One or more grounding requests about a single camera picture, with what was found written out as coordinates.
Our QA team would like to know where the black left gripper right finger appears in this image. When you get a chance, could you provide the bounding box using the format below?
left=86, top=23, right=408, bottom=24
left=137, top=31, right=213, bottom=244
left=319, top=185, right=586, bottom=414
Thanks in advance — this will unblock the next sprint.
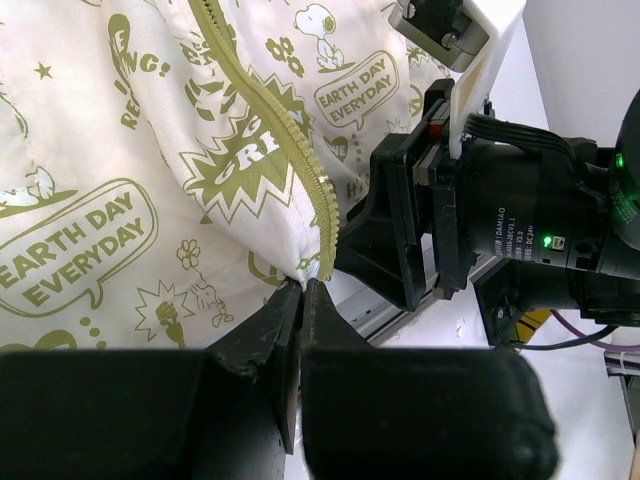
left=301, top=280, right=559, bottom=479

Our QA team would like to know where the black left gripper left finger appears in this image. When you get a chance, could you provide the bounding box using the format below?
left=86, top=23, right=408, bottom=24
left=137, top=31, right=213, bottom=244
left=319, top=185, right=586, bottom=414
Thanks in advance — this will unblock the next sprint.
left=1, top=280, right=303, bottom=479

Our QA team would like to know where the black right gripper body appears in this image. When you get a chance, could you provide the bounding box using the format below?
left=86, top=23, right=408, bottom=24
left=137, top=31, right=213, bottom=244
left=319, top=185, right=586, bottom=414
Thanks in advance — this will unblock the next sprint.
left=414, top=79, right=620, bottom=299

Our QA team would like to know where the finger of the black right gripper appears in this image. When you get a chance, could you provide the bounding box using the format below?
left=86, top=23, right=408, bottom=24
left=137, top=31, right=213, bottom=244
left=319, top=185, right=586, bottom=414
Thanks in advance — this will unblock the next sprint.
left=335, top=134, right=425, bottom=311

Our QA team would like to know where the cream green printed hooded jacket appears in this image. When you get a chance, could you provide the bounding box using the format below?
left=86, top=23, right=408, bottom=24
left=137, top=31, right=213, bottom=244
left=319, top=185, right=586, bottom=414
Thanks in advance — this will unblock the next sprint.
left=1, top=1, right=450, bottom=350

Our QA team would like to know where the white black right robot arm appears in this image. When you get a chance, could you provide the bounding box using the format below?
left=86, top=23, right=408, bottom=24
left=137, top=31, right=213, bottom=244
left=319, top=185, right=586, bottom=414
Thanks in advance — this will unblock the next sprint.
left=336, top=79, right=639, bottom=326

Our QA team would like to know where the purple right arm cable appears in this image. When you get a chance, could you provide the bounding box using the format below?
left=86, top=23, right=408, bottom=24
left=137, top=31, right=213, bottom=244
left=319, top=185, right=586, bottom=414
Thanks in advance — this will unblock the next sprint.
left=499, top=309, right=640, bottom=354

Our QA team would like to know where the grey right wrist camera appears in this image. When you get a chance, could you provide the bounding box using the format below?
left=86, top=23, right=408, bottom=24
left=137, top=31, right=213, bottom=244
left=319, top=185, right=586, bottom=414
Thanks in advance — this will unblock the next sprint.
left=389, top=0, right=526, bottom=159

